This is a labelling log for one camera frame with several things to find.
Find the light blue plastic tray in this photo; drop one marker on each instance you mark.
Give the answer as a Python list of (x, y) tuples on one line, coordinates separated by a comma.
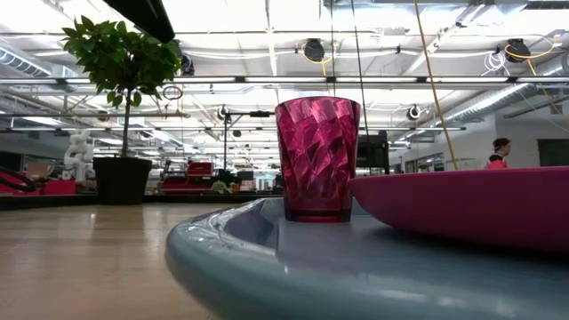
[(311, 275)]

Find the red plastic plate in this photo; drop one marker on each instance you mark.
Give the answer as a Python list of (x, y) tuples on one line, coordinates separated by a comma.
[(467, 209)]

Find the green leafy indoor tree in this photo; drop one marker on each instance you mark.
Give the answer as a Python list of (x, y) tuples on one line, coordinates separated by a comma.
[(124, 58)]

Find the white robot figure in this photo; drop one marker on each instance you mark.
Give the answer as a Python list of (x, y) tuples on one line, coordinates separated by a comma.
[(79, 153)]

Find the black plant pot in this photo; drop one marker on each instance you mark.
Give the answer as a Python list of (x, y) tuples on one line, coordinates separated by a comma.
[(122, 180)]

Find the black metal frame rig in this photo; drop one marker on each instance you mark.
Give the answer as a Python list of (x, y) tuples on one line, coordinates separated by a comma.
[(260, 114)]

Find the red faceted plastic cup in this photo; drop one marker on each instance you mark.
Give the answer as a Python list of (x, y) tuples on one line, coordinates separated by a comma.
[(318, 160)]

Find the person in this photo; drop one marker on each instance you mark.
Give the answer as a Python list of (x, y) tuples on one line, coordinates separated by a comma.
[(498, 161)]

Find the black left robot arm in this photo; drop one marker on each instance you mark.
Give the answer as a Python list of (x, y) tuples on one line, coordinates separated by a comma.
[(144, 15)]

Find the red tool box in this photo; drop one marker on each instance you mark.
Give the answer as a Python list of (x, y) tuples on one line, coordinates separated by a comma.
[(200, 169)]

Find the silver ventilation duct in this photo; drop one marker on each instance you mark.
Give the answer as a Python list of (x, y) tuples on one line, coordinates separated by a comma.
[(493, 100)]

